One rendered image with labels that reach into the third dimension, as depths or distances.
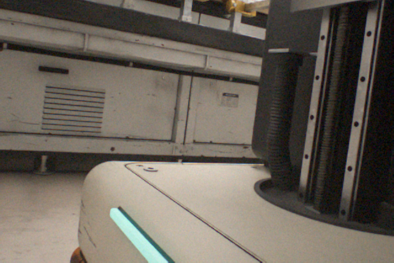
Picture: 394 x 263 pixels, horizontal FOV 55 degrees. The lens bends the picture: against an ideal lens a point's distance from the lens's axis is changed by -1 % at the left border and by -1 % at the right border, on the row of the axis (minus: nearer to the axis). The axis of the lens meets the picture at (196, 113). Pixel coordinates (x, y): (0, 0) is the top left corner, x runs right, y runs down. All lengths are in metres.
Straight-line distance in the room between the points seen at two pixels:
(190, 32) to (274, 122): 1.01
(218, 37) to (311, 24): 0.99
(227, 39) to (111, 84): 0.55
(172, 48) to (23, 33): 0.57
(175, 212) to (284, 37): 0.44
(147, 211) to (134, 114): 1.36
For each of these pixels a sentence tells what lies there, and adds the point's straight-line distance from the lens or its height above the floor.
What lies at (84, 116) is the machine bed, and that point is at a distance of 1.75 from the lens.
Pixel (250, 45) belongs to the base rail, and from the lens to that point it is 1.77.
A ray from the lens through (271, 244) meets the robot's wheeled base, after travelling 0.40.
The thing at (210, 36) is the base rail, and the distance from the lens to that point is 1.65.
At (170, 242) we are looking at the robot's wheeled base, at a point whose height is 0.27.
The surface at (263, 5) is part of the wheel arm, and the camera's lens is 1.68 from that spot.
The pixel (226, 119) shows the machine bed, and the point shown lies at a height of 0.30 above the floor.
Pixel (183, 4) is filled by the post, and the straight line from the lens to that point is 1.64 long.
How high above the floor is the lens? 0.42
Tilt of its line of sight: 3 degrees down
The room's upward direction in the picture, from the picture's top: 7 degrees clockwise
